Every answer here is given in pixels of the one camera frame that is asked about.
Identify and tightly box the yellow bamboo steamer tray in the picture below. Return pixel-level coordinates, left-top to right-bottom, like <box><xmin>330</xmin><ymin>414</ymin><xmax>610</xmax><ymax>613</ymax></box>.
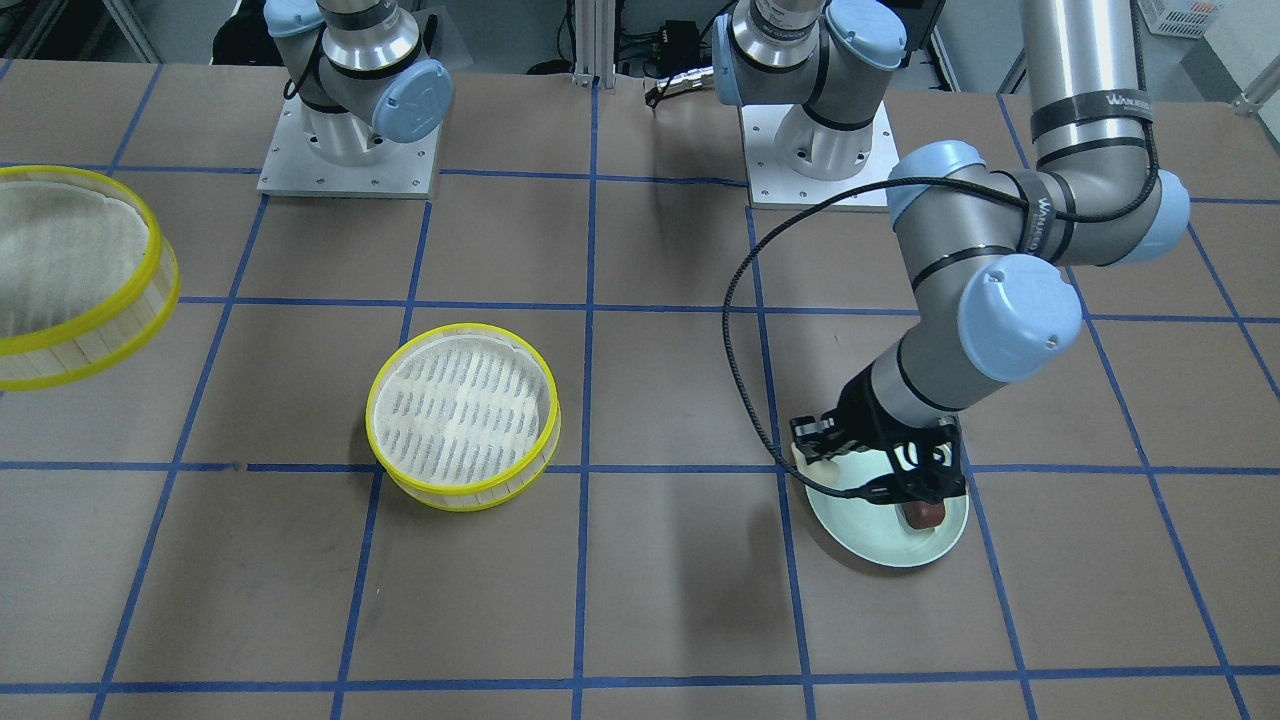
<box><xmin>364</xmin><ymin>323</ymin><xmax>563</xmax><ymax>512</ymax></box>

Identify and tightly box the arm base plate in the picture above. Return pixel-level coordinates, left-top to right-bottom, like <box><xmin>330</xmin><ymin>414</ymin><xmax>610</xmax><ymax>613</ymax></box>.
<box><xmin>739</xmin><ymin>102</ymin><xmax>899</xmax><ymax>211</ymax></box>
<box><xmin>256</xmin><ymin>97</ymin><xmax>443</xmax><ymax>200</ymax></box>

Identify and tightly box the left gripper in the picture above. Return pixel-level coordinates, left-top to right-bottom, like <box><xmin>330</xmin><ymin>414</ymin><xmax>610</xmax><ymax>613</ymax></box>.
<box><xmin>790</xmin><ymin>375</ymin><xmax>968</xmax><ymax>505</ymax></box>

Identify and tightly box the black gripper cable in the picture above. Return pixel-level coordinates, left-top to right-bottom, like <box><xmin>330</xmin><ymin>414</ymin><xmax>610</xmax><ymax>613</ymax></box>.
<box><xmin>722</xmin><ymin>170</ymin><xmax>1030</xmax><ymax>501</ymax></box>

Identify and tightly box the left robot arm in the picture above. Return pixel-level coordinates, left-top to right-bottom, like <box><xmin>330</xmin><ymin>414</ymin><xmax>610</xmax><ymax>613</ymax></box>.
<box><xmin>758</xmin><ymin>1</ymin><xmax>1190</xmax><ymax>505</ymax></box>

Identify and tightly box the aluminium frame post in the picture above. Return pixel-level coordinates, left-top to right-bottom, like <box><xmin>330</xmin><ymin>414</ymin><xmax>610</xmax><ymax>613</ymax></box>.
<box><xmin>570</xmin><ymin>0</ymin><xmax>620</xmax><ymax>92</ymax></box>

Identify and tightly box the light green plate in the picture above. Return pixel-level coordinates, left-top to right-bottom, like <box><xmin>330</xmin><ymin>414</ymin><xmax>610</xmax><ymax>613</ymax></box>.
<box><xmin>790</xmin><ymin>445</ymin><xmax>970</xmax><ymax>568</ymax></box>

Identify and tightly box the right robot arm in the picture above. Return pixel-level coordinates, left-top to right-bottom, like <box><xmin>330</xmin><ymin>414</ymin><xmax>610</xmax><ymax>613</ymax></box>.
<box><xmin>262</xmin><ymin>1</ymin><xmax>453</xmax><ymax>167</ymax></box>

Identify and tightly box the brown bun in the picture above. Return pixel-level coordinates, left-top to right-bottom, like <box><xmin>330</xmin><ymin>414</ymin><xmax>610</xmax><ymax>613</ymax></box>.
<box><xmin>900</xmin><ymin>501</ymin><xmax>948</xmax><ymax>530</ymax></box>

